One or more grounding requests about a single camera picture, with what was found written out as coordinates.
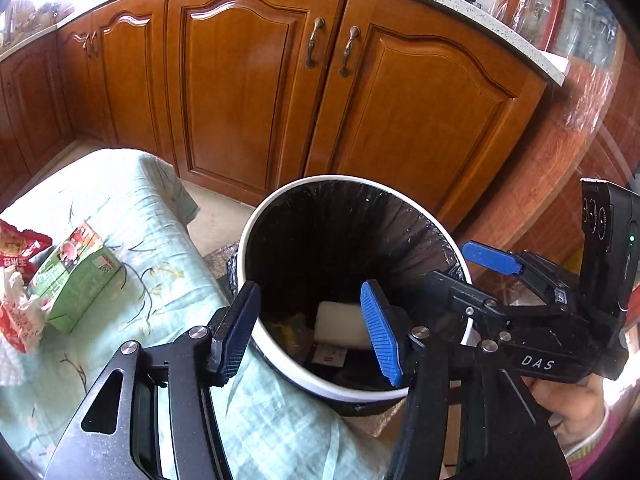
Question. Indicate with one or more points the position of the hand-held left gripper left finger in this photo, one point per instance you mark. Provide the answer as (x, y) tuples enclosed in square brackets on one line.
[(235, 332)]

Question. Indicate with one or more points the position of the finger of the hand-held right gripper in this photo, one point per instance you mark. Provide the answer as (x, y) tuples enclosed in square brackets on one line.
[(465, 297), (490, 257)]

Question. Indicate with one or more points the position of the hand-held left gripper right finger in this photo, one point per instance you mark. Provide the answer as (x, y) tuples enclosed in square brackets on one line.
[(382, 332)]

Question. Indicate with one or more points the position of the white round trash bin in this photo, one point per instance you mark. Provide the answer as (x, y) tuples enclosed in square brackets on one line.
[(300, 379)]

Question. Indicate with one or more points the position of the green printed carton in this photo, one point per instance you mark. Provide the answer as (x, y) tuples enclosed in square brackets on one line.
[(70, 280)]

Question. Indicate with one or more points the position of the red and white plastic bag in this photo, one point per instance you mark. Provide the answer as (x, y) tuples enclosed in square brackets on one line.
[(17, 320)]

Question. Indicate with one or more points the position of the red snack packet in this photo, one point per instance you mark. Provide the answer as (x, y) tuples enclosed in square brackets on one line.
[(15, 247)]

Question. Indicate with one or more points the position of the person's right forearm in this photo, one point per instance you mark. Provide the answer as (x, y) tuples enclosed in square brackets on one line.
[(607, 440)]

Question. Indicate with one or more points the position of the person's right hand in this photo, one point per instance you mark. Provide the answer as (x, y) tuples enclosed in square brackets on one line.
[(570, 405)]

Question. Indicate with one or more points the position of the white foam block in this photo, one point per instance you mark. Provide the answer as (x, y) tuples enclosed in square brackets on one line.
[(337, 322)]

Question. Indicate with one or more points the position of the red and white paper scrap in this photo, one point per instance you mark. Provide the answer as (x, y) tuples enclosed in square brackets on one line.
[(330, 355)]

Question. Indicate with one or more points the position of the yellow crumpled wrapper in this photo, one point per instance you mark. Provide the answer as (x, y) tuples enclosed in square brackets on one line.
[(295, 330)]

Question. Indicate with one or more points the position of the black bin liner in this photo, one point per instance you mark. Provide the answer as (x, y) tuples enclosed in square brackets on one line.
[(310, 240)]

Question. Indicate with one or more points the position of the green floral tablecloth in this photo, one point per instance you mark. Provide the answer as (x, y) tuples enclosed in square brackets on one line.
[(150, 240)]

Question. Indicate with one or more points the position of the plastic wrapped wooden furniture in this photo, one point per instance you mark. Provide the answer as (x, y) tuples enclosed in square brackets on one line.
[(565, 125)]

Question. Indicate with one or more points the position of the wooden cabinet door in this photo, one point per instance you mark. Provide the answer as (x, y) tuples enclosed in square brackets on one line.
[(425, 110), (235, 90), (30, 105), (130, 75), (80, 95)]

